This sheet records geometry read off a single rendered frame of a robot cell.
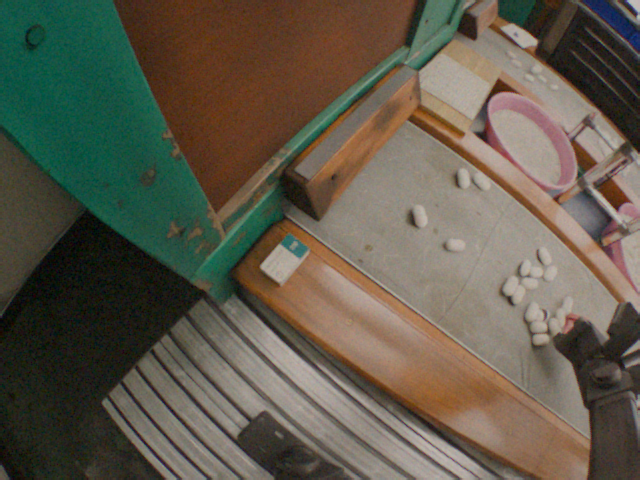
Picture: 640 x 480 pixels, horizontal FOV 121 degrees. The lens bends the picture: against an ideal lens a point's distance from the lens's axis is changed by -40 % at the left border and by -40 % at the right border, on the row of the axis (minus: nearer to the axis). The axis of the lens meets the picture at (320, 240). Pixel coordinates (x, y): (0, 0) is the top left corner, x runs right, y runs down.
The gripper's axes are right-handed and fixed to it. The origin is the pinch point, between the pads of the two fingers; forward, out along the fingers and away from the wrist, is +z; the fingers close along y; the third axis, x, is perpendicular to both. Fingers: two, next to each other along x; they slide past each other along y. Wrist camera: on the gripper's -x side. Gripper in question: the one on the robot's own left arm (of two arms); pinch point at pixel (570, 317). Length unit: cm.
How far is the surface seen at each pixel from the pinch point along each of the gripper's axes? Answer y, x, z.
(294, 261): 44.6, 12.4, -17.7
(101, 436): 75, 137, -42
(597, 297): -8.7, -5.4, 9.2
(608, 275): -8.3, -10.4, 11.2
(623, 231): -3.1, -19.2, 10.3
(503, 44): 39, -48, 59
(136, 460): 57, 133, -38
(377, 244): 37.4, 8.9, -6.8
